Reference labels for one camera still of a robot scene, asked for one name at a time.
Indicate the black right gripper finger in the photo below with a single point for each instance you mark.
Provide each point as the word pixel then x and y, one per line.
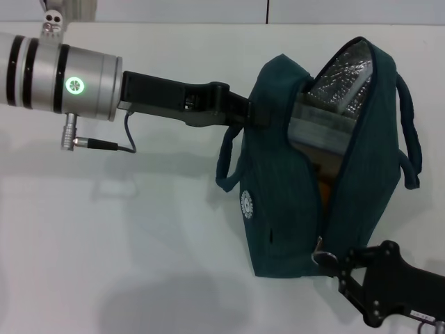
pixel 358 259
pixel 351 288

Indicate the orange yellow pear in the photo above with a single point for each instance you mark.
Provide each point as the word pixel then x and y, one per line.
pixel 324 193

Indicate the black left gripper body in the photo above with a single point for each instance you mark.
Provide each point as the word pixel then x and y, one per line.
pixel 167 97

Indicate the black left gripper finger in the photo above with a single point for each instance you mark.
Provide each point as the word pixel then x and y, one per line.
pixel 255 113

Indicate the dark teal insulated lunch bag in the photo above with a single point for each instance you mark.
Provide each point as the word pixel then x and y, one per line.
pixel 278 208

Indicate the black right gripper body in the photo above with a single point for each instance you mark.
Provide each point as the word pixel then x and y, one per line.
pixel 400 292

